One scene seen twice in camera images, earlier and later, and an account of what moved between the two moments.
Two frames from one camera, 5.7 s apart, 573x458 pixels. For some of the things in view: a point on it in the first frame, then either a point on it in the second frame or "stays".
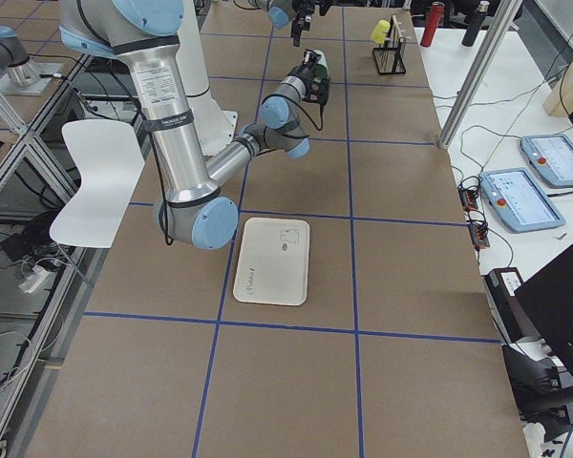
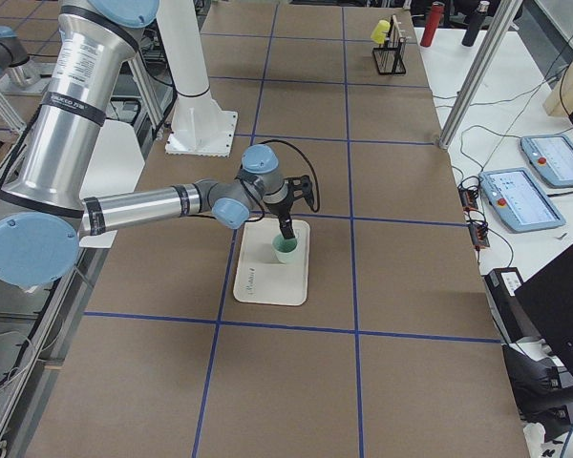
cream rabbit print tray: [273, 267] stays
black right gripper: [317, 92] -> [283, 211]
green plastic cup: [322, 66] -> [285, 248]
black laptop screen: [558, 300] stays
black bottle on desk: [475, 24] stays
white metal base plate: [215, 127] stays
